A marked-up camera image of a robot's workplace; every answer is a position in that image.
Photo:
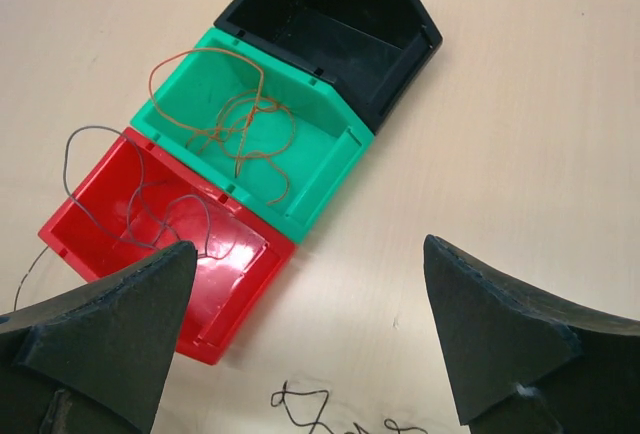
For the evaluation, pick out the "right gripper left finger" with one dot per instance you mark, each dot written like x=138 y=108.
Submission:
x=95 y=359

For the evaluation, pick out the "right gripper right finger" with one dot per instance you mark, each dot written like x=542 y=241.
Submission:
x=522 y=360

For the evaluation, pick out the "green plastic bin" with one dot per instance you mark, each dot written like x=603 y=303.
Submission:
x=276 y=139

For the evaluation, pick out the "black plastic bin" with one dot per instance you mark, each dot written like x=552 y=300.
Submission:
x=369 y=51

